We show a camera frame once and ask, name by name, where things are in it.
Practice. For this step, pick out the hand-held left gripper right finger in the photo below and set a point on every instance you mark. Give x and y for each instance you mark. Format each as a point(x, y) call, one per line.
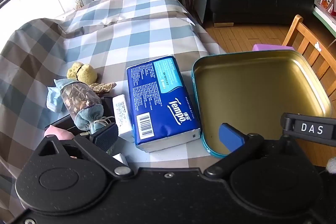
point(231, 136)

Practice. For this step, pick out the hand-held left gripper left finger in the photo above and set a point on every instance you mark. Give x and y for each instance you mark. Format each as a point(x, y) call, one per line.
point(105, 138)

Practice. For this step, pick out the small white tissue pack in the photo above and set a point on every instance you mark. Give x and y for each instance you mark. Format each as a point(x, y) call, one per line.
point(122, 116)

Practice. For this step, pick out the pink cloth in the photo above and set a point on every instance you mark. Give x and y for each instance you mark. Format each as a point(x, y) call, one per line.
point(59, 133)

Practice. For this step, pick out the camouflage sachet pouch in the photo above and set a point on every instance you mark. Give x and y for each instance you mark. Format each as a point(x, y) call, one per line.
point(78, 98)

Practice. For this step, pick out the teal metal tin tray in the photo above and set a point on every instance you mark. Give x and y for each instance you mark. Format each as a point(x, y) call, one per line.
point(262, 92)

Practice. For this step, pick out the yellow-green knit scrubber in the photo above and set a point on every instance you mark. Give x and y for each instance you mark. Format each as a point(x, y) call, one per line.
point(78, 71)

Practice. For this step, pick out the white paper packet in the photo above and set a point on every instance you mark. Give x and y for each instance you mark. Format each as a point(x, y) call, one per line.
point(120, 159)

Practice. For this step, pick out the fuzzy grey cloth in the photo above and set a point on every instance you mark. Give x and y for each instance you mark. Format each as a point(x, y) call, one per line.
point(330, 165)

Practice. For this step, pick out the black box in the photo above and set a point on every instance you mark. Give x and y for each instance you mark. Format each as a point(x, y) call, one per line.
point(63, 123)

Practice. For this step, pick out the blue tissue pack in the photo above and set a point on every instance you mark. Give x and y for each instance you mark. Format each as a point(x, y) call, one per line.
point(157, 98)

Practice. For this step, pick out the purple seat cushion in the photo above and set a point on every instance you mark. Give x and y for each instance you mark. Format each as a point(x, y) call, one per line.
point(270, 47)

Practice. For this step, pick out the wooden chair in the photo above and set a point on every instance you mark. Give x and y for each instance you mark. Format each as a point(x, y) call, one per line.
point(302, 29)

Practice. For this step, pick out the white and green coffee table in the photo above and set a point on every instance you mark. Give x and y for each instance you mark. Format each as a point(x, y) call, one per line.
point(324, 18)

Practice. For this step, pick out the checkered blanket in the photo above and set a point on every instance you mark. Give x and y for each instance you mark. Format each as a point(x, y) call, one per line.
point(144, 29)

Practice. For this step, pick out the red and white box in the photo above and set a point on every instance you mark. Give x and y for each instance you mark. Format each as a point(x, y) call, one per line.
point(329, 5)

